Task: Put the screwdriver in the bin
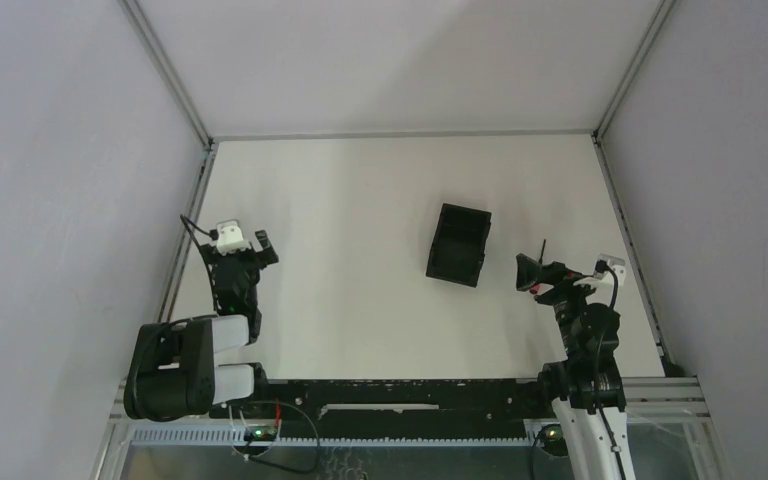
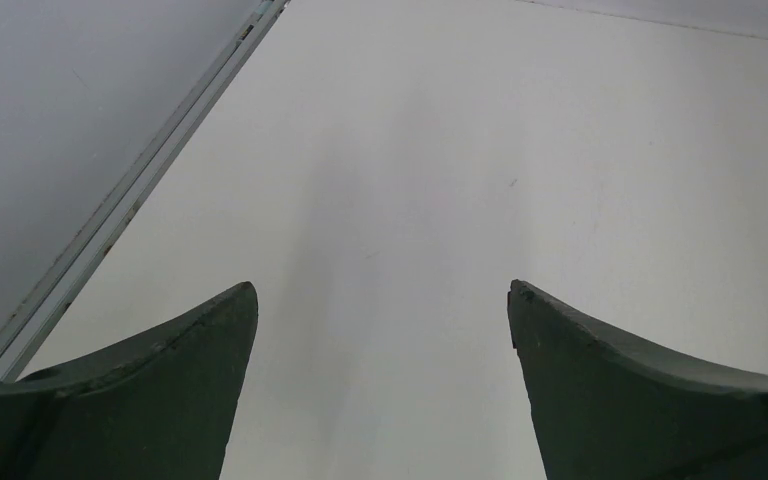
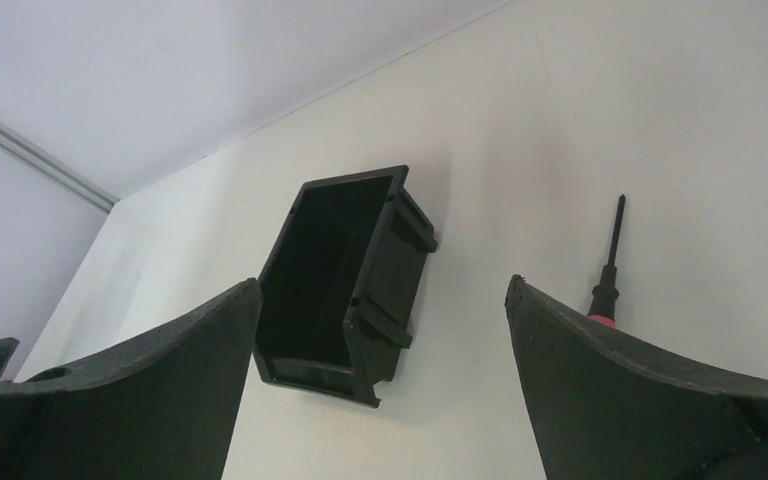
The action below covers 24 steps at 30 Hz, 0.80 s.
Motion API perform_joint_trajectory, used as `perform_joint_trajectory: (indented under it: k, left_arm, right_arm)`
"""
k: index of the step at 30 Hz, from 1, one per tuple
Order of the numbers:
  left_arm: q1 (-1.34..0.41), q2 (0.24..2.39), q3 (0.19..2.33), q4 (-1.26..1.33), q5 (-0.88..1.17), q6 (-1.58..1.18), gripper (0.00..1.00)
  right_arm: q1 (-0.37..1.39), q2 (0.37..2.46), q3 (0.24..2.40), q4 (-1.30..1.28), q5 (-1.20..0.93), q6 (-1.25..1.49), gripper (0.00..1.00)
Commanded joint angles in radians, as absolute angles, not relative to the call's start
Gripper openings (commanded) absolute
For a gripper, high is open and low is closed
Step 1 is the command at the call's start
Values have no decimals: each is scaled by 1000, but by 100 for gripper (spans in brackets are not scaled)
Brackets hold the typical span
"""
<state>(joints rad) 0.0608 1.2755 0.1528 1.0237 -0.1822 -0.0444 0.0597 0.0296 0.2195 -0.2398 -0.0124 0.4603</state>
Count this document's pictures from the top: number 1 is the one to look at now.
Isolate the right controller board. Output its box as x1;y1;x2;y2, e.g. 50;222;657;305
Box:
531;423;569;458

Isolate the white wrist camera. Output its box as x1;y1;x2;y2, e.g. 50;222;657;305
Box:
215;220;251;255
575;254;628;289

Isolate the black plastic bin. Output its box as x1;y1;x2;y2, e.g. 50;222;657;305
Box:
425;203;492;288

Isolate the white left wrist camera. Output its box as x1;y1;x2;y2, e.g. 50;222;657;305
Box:
215;220;251;255

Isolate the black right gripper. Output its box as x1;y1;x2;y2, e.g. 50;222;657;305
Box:
516;252;606;357

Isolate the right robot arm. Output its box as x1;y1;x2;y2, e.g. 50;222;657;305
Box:
516;254;636;479

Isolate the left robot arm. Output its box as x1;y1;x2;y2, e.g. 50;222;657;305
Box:
123;230;279;423

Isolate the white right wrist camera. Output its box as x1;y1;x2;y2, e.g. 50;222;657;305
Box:
575;254;628;289

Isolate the left controller board with cables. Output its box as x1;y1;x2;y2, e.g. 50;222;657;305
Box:
228;399;322;476

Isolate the red handled black screwdriver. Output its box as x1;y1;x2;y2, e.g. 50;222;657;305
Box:
529;239;547;295

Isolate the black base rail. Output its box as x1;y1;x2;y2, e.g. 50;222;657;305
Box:
208;378;554;441

